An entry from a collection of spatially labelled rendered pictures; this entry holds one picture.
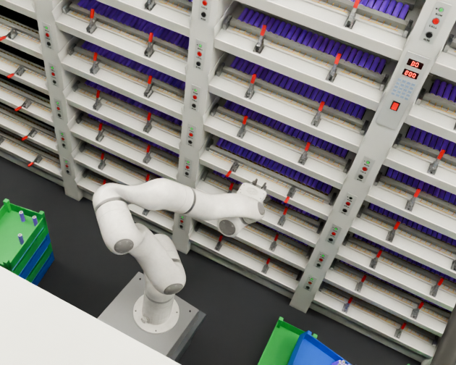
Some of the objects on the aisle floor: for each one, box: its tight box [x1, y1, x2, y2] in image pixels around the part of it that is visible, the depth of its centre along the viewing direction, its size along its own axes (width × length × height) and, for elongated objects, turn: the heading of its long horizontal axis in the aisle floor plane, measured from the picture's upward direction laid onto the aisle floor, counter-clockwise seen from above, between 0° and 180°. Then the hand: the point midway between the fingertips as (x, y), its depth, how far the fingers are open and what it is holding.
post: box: [34, 0, 84, 201], centre depth 234 cm, size 20×9×182 cm, turn 148°
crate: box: [258, 316, 318, 365], centre depth 245 cm, size 30×20×8 cm
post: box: [172, 0, 240, 254], centre depth 220 cm, size 20×9×182 cm, turn 148°
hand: (258, 185), depth 202 cm, fingers open, 3 cm apart
